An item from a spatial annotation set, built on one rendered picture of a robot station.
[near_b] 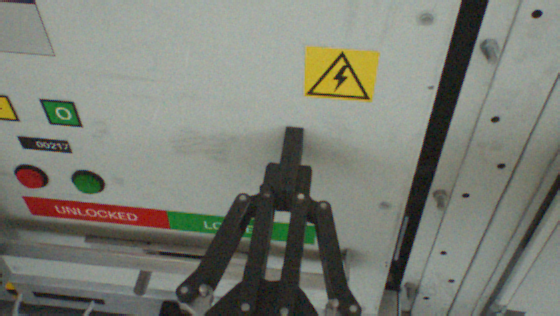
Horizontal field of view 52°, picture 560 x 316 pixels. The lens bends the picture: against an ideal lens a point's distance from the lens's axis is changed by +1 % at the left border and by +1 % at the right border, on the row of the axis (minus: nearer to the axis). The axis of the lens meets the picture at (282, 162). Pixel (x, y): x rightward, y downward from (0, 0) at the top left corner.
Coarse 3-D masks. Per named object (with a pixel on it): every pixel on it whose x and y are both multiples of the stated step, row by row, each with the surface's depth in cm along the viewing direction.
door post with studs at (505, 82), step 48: (528, 0) 42; (480, 48) 46; (528, 48) 45; (480, 96) 50; (528, 96) 49; (480, 144) 54; (432, 192) 60; (480, 192) 59; (432, 240) 67; (432, 288) 74
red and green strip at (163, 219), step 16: (32, 208) 63; (48, 208) 63; (64, 208) 62; (80, 208) 62; (96, 208) 62; (112, 208) 61; (128, 208) 61; (128, 224) 63; (144, 224) 63; (160, 224) 62; (176, 224) 62; (192, 224) 62; (208, 224) 61; (288, 224) 59
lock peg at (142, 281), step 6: (144, 252) 67; (150, 252) 66; (156, 252) 66; (138, 276) 64; (144, 276) 64; (150, 276) 65; (138, 282) 64; (144, 282) 64; (138, 288) 63; (144, 288) 63; (138, 294) 64
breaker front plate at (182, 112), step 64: (64, 0) 42; (128, 0) 41; (192, 0) 40; (256, 0) 40; (320, 0) 39; (384, 0) 39; (448, 0) 38; (0, 64) 48; (64, 64) 47; (128, 64) 46; (192, 64) 45; (256, 64) 44; (384, 64) 43; (0, 128) 54; (64, 128) 53; (128, 128) 51; (192, 128) 50; (256, 128) 49; (320, 128) 48; (384, 128) 47; (0, 192) 62; (64, 192) 60; (128, 192) 59; (192, 192) 57; (256, 192) 56; (320, 192) 55; (384, 192) 54; (384, 256) 62
